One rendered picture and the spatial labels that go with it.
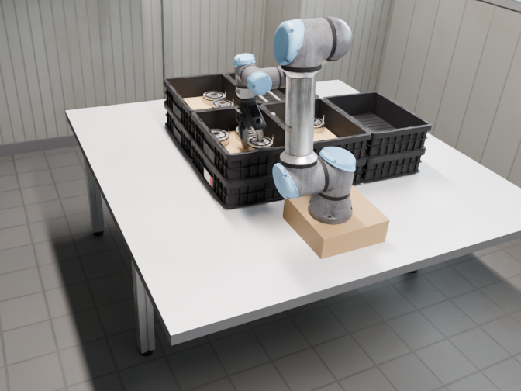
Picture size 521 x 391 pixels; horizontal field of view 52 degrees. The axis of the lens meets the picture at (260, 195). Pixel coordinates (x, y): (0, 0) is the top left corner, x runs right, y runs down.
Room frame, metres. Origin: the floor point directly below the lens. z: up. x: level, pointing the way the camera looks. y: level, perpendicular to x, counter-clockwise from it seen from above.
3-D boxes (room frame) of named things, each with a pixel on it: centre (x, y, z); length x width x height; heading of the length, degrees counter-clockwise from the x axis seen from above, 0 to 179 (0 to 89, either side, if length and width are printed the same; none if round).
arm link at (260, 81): (1.81, 0.03, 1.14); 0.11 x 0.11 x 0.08; 26
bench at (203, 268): (2.11, -0.11, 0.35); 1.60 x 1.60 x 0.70; 29
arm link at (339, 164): (1.54, -0.23, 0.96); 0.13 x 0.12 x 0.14; 116
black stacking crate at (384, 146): (2.16, -0.46, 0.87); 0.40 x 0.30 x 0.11; 27
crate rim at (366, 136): (2.02, -0.19, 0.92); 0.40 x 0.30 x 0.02; 27
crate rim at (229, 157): (1.88, 0.08, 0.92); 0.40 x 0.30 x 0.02; 27
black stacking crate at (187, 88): (2.24, 0.26, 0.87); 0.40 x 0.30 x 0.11; 27
